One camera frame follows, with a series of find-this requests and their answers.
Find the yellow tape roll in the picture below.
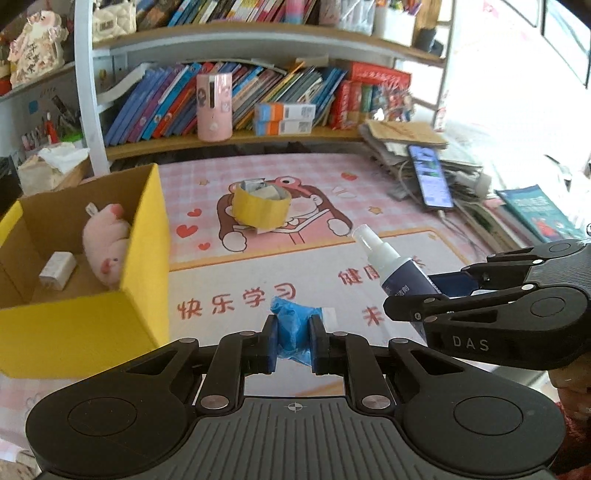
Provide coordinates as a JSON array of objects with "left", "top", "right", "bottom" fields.
[{"left": 231, "top": 178, "right": 291, "bottom": 234}]

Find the tissue box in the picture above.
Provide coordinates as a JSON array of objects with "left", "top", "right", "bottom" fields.
[{"left": 18, "top": 143, "right": 90, "bottom": 197}]

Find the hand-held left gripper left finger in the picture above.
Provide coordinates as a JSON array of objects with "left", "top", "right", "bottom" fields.
[{"left": 122, "top": 316, "right": 280, "bottom": 414}]

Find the pink pig plush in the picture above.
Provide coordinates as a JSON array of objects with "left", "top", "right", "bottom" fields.
[{"left": 82, "top": 203, "right": 134, "bottom": 291}]

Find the white quilted handbag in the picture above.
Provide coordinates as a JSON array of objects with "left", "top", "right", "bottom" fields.
[{"left": 92, "top": 0, "right": 138, "bottom": 43}]

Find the white desk shelf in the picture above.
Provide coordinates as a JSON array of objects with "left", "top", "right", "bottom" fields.
[{"left": 0, "top": 60, "right": 112, "bottom": 158}]

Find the white charging cable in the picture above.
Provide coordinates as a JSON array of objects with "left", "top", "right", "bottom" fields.
[{"left": 438, "top": 210, "right": 495, "bottom": 257}]

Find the person's right hand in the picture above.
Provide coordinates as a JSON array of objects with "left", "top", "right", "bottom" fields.
[{"left": 549, "top": 357, "right": 591, "bottom": 393}]

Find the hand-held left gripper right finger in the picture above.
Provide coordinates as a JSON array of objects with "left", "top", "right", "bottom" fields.
[{"left": 310, "top": 315, "right": 465, "bottom": 413}]

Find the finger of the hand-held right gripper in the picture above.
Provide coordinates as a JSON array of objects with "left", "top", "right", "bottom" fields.
[
  {"left": 383, "top": 283, "right": 537, "bottom": 325},
  {"left": 426, "top": 239, "right": 591, "bottom": 297}
]

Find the teal book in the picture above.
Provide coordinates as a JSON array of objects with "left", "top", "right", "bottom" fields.
[{"left": 496, "top": 185, "right": 583, "bottom": 245}]

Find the pink humidifier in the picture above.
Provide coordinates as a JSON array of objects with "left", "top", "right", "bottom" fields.
[{"left": 196, "top": 71, "right": 233, "bottom": 141}]

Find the person's right forearm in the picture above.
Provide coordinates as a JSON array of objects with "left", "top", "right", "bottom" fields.
[{"left": 551, "top": 392, "right": 591, "bottom": 476}]

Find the yellow cardboard box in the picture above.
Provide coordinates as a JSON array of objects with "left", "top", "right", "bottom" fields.
[{"left": 0, "top": 163, "right": 171, "bottom": 379}]

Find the blue plastic bag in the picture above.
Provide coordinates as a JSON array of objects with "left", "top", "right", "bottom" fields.
[{"left": 269, "top": 298, "right": 339, "bottom": 366}]

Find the wooden bookshelf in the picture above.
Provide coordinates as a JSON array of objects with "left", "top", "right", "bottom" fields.
[{"left": 74, "top": 0, "right": 458, "bottom": 162}]

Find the smartphone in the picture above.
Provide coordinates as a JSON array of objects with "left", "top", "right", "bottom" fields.
[{"left": 407, "top": 144, "right": 455, "bottom": 213}]

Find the navy white spray bottle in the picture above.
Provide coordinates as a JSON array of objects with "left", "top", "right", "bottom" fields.
[{"left": 352, "top": 224, "right": 444, "bottom": 344}]

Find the stack of papers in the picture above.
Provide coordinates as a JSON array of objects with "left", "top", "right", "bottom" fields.
[{"left": 360, "top": 119, "right": 497, "bottom": 204}]

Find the pink floral doll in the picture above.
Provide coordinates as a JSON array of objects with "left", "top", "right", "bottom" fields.
[{"left": 7, "top": 10, "right": 70, "bottom": 86}]

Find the white power adapter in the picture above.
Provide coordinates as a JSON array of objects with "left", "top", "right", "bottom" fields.
[{"left": 462, "top": 173, "right": 492, "bottom": 197}]

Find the row of books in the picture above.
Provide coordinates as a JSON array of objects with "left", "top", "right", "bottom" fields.
[
  {"left": 136, "top": 0, "right": 319, "bottom": 26},
  {"left": 104, "top": 62, "right": 414, "bottom": 148}
]

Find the white pen holder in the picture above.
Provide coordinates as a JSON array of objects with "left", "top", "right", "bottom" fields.
[{"left": 373, "top": 2, "right": 416, "bottom": 47}]

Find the white charger plug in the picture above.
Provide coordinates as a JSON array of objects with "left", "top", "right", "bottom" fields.
[{"left": 38, "top": 251, "right": 77, "bottom": 291}]

